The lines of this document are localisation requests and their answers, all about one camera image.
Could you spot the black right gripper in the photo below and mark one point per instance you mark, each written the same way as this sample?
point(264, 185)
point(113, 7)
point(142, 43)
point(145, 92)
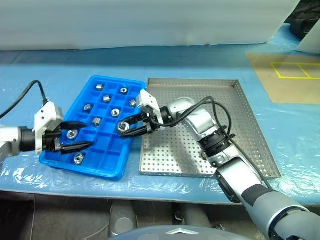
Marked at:
point(151, 123)

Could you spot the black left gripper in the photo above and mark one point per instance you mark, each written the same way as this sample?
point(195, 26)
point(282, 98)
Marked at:
point(51, 142)

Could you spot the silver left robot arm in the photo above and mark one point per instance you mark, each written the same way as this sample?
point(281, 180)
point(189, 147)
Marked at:
point(10, 140)

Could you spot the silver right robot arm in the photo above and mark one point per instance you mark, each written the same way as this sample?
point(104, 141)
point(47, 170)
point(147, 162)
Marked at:
point(200, 120)

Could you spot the blue compartment tray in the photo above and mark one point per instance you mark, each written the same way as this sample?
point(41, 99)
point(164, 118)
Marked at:
point(107, 142)

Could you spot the perforated metal tray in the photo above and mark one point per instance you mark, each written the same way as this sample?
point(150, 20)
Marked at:
point(187, 87)

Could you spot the blue plastic table cover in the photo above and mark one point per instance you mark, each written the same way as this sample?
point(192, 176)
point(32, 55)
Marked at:
point(37, 67)

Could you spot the grey rounded cylinder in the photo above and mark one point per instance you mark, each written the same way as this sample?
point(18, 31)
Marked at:
point(195, 216)
point(122, 220)

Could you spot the large white foam board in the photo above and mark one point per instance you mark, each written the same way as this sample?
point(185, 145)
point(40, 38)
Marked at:
point(125, 22)

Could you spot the dark grey dome with emblem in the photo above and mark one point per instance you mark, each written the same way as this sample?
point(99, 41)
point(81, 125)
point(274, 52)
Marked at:
point(162, 233)

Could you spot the brown cardboard sheet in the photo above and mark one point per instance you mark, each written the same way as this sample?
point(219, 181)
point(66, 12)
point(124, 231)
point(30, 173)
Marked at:
point(287, 92)

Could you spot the small white board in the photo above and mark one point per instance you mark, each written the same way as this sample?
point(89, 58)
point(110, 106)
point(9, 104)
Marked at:
point(311, 42)

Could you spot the black bag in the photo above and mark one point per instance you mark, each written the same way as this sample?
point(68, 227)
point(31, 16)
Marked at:
point(305, 20)

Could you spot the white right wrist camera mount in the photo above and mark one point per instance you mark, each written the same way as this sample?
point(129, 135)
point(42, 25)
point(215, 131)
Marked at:
point(150, 100)

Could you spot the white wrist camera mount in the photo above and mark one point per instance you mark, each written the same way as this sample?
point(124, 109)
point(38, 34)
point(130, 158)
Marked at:
point(46, 112)
point(150, 100)

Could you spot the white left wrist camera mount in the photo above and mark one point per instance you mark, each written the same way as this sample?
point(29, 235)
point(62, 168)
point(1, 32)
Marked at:
point(46, 112)

